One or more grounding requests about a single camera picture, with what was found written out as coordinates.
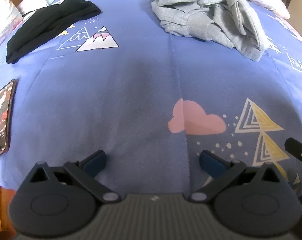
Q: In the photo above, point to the smartphone in clear case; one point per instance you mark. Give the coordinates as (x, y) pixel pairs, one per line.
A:
(1, 115)

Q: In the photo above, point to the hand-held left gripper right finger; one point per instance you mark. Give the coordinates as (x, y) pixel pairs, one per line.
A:
(211, 163)

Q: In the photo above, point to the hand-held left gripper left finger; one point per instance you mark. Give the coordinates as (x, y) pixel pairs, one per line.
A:
(94, 163)

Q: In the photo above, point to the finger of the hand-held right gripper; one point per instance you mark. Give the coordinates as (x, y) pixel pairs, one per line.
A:
(300, 151)

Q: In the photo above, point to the grey pants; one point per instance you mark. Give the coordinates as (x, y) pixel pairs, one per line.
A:
(206, 12)

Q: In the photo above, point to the blue printed bed sheet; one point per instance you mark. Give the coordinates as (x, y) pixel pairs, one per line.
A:
(130, 85)

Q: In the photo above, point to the black folded garment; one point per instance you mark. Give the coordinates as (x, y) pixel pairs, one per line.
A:
(48, 25)

